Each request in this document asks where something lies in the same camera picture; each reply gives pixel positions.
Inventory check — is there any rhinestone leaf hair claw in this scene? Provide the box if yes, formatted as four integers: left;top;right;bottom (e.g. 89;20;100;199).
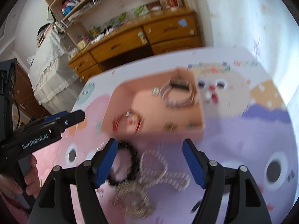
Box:
113;181;155;218

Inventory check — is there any red string bracelet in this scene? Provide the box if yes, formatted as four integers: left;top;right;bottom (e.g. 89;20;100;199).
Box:
112;111;144;135

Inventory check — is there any black bead bracelet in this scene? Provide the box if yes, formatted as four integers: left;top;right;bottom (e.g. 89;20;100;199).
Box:
106;141;143;187

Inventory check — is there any long pearl necklace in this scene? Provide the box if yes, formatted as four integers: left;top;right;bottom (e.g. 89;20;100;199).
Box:
140;167;191;192

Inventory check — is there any gold round pendant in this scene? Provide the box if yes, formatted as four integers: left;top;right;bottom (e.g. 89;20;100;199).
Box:
164;123;177;131

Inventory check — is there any pink strap smartwatch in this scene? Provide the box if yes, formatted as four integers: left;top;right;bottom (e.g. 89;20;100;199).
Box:
159;78;197;107

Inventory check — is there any blue flower brooch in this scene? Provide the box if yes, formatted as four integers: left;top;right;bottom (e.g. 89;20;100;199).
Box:
187;122;197;128

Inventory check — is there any person's left hand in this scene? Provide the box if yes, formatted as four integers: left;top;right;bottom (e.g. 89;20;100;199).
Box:
0;155;41;199

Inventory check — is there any brown wooden door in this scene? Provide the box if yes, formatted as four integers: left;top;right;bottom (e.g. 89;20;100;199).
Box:
14;63;51;119

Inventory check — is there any white lace covered furniture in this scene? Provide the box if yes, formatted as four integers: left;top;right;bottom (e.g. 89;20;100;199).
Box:
28;26;84;114

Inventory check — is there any pink cardboard tray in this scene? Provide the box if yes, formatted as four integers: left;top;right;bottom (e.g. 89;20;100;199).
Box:
101;68;205;143

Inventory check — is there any wooden desk with drawers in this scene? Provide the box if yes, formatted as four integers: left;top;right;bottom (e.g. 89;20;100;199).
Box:
68;8;202;82

